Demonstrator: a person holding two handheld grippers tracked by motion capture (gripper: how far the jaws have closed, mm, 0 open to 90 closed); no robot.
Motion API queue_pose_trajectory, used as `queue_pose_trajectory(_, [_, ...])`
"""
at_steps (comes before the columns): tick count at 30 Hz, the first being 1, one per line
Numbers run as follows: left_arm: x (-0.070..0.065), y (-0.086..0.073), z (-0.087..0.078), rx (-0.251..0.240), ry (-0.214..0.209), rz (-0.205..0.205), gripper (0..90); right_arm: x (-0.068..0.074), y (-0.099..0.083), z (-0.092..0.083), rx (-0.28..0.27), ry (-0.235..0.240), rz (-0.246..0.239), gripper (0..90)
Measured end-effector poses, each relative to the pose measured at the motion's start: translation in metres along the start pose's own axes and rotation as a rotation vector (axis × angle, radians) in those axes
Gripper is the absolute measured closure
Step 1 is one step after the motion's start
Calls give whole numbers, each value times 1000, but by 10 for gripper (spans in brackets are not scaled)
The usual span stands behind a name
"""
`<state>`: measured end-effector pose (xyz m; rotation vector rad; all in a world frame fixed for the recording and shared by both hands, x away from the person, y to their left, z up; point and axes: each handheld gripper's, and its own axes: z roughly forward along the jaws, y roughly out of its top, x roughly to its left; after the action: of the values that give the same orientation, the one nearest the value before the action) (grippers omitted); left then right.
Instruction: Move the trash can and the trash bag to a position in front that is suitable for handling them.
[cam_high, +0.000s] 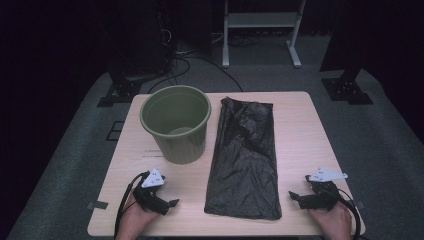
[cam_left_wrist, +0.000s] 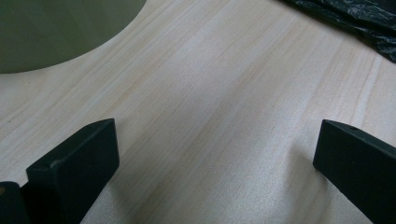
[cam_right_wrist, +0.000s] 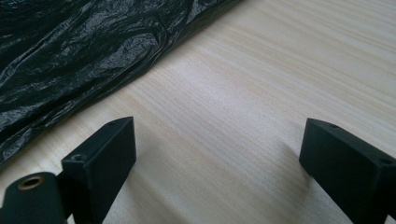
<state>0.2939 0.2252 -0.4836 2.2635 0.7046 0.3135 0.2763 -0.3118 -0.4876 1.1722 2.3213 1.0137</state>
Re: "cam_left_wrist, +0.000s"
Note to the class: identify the black plastic garbage bag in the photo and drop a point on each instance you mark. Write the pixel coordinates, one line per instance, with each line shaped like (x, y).
(358, 18)

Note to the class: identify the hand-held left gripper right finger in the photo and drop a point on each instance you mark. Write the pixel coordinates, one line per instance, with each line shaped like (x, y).
(358, 161)

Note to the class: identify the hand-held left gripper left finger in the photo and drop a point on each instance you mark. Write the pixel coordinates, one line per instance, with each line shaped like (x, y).
(71, 174)

